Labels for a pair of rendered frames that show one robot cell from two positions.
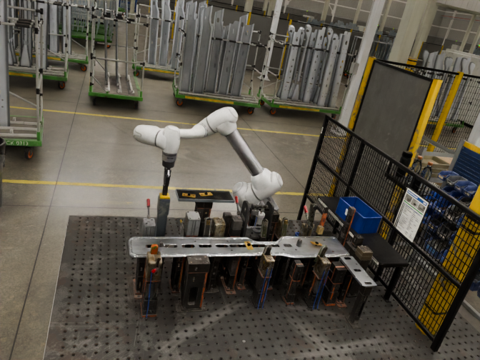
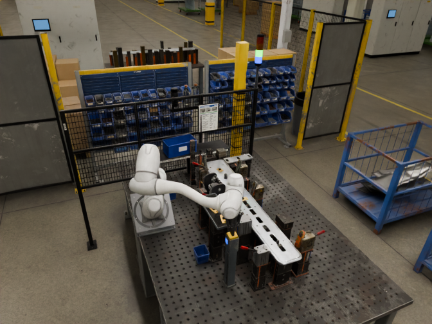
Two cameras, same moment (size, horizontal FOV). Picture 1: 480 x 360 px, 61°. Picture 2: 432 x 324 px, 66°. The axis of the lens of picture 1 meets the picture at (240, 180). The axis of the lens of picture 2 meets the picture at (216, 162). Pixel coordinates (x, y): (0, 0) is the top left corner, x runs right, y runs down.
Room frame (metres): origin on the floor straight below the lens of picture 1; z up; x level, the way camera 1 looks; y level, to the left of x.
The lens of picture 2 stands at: (2.49, 2.03, 2.62)
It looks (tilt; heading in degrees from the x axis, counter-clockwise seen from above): 30 degrees down; 267
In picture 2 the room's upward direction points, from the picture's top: 2 degrees clockwise
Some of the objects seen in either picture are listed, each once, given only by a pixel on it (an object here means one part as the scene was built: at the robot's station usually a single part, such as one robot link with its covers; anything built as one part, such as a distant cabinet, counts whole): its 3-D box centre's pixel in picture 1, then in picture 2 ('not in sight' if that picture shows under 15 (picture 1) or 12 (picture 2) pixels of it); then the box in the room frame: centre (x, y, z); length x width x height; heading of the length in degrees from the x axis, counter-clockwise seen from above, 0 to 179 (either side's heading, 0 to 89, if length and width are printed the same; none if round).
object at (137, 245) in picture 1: (246, 246); (244, 200); (2.14, -0.12, 1.00); 1.38 x 0.22 x 0.02; 111
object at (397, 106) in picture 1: (374, 153); (8, 128); (4.67, -1.48, 1.00); 1.34 x 0.14 x 2.00; 20
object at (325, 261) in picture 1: (316, 282); (242, 181); (2.10, -0.59, 0.87); 0.12 x 0.09 x 0.35; 21
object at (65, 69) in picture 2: not in sight; (61, 89); (5.19, -4.33, 0.52); 1.20 x 0.80 x 1.05; 107
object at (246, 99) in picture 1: (219, 67); not in sight; (9.32, 0.94, 0.88); 1.91 x 1.00 x 1.76; 107
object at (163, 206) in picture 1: (161, 226); (230, 260); (2.29, 0.45, 0.92); 0.08 x 0.08 x 0.44; 21
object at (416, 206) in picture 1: (411, 214); (207, 117); (2.42, -1.12, 1.30); 0.23 x 0.02 x 0.31; 21
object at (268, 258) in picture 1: (262, 280); (256, 202); (2.01, -0.25, 0.87); 0.12 x 0.09 x 0.35; 21
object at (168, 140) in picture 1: (169, 138); (234, 187); (2.30, 0.46, 1.53); 0.13 x 0.11 x 0.16; 78
